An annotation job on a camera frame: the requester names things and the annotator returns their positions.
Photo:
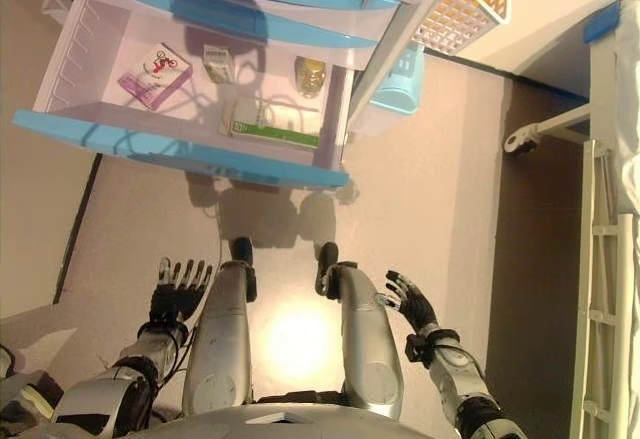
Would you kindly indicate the black left robot foot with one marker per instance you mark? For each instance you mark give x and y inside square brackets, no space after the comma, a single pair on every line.
[242,249]

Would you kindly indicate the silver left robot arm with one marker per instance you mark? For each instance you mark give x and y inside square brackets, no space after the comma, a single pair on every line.
[100,399]

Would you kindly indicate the white bed side rail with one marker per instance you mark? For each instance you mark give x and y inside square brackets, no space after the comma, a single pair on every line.
[627,309]

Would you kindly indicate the white medical drawer cart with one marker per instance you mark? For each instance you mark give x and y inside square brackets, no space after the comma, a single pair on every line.
[402,44]

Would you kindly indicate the yellow pill jar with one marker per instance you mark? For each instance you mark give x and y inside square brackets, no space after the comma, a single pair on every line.
[311,76]

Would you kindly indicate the silver right robot leg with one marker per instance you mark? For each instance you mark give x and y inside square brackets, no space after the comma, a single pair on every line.
[367,339]

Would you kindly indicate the light blue waste bin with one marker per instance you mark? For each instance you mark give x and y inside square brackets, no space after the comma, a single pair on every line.
[400,89]

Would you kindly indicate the black robot foot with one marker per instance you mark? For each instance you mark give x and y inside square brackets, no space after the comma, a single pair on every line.
[329,254]
[242,249]

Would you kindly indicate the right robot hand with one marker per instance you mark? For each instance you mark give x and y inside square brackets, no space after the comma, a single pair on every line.
[417,309]

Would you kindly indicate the silver robot torso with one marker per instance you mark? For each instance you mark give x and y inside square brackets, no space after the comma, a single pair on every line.
[300,426]

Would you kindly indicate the white bed caster wheel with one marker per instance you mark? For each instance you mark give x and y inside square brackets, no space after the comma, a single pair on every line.
[520,141]

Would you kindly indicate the white bed sheet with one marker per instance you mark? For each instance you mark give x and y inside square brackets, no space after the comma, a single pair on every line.
[631,109]

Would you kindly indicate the blue bed corner bumper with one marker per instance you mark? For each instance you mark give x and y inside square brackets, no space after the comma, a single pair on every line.
[602,21]

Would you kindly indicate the white mesh basket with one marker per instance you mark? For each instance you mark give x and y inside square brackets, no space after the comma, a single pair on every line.
[450,24]

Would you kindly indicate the small green white medicine box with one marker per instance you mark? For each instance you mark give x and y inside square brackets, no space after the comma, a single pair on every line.
[218,66]

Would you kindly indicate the silver left robot leg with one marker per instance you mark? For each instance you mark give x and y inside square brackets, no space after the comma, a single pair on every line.
[220,339]

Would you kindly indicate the long green white medicine box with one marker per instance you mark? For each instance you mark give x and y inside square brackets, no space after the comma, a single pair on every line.
[270,126]

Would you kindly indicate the silver robot leg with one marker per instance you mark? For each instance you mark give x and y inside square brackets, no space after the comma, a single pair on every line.
[367,339]
[220,339]

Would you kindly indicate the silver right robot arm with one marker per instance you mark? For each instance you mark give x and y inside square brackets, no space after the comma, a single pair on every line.
[455,364]

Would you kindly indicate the purple white medicine box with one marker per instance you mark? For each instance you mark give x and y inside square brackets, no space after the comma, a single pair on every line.
[160,74]

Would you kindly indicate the white hospital bed frame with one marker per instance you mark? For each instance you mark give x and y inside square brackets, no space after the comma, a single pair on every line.
[600,74]

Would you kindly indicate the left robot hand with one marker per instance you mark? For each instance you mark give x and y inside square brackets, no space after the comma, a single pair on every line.
[175,301]

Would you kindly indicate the black right robot foot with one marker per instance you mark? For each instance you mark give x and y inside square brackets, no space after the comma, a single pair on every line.
[329,254]

